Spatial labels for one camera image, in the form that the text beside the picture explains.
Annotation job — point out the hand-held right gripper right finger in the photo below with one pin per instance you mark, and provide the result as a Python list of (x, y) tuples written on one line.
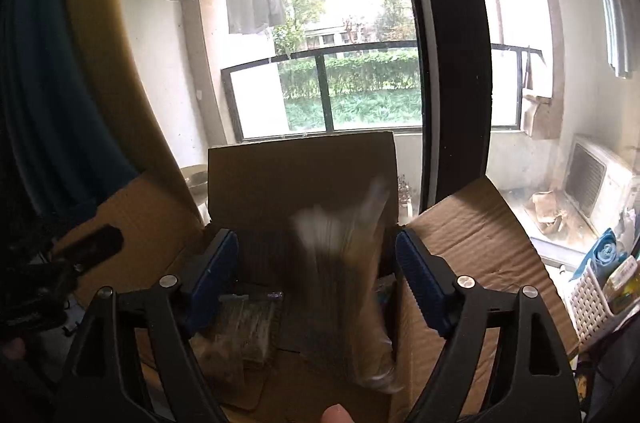
[(420, 278)]

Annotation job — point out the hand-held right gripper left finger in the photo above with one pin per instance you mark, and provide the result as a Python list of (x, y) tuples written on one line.
[(220, 263)]

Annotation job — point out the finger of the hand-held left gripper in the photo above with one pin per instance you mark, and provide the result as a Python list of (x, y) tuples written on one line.
[(100, 243)]

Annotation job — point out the clear snack packet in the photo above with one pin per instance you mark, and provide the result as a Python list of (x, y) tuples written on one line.
[(340, 283)]

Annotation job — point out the cardboard box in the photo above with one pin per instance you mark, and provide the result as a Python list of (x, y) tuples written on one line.
[(300, 173)]

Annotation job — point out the person's left hand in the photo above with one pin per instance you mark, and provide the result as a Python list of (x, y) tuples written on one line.
[(10, 349)]

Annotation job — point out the person's right hand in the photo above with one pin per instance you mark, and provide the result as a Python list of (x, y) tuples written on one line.
[(336, 414)]

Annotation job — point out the clear wrapped biscuit packet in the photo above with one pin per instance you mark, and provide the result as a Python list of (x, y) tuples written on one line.
[(245, 323)]

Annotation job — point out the cardboard scrap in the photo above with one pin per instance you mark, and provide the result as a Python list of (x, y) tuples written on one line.
[(535, 113), (547, 208)]

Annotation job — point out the white plastic basket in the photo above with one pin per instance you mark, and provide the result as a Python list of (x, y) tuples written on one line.
[(587, 303)]

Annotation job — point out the teal curtain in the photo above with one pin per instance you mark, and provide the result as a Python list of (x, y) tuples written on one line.
[(45, 78)]

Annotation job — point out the blue roll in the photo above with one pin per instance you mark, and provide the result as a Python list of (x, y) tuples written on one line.
[(607, 250)]

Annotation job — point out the yellow curtain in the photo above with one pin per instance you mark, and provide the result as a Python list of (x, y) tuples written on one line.
[(110, 53)]

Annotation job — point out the white air conditioner unit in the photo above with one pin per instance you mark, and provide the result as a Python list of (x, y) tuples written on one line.
[(585, 175)]

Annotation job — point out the black balcony railing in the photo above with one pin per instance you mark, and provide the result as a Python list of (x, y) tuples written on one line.
[(322, 93)]

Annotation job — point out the yellow-green packet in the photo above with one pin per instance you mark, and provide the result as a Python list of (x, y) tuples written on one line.
[(622, 283)]

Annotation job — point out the dark bag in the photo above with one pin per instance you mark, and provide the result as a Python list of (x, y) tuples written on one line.
[(615, 378)]

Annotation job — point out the black sliding door frame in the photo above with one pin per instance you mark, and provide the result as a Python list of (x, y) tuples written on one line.
[(450, 53)]

